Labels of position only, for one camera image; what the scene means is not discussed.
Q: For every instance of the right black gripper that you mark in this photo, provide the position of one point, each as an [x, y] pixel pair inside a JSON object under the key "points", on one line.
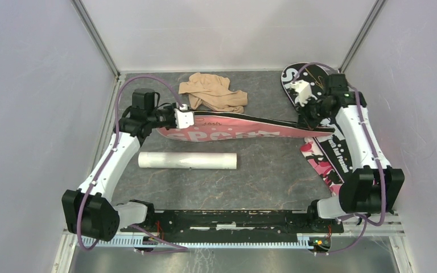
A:
{"points": [[304, 117]]}

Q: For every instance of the black SPORT racket bag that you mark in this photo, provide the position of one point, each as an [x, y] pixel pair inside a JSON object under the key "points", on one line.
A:
{"points": [[331, 148]]}

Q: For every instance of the pink SPORT racket bag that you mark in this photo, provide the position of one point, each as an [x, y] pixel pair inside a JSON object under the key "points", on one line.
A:
{"points": [[214, 126]]}

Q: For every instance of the white shuttlecock tube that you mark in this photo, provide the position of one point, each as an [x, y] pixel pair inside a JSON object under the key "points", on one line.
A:
{"points": [[187, 160]]}

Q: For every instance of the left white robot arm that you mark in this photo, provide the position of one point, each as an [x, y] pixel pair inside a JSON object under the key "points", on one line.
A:
{"points": [[88, 210]]}

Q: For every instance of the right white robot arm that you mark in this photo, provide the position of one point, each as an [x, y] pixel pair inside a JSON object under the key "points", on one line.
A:
{"points": [[374, 184]]}

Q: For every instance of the pink camouflage cloth bag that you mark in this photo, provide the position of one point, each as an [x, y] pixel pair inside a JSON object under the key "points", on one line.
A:
{"points": [[320, 162]]}

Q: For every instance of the beige cloth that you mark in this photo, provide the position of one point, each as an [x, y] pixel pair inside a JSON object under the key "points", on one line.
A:
{"points": [[212, 91]]}

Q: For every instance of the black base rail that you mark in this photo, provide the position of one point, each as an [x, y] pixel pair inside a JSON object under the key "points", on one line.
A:
{"points": [[237, 226]]}

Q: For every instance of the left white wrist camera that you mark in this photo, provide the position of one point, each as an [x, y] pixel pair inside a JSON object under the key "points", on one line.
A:
{"points": [[184, 117]]}

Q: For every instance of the white toothed cable duct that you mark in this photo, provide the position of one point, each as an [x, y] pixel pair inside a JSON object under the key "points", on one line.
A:
{"points": [[140, 240]]}

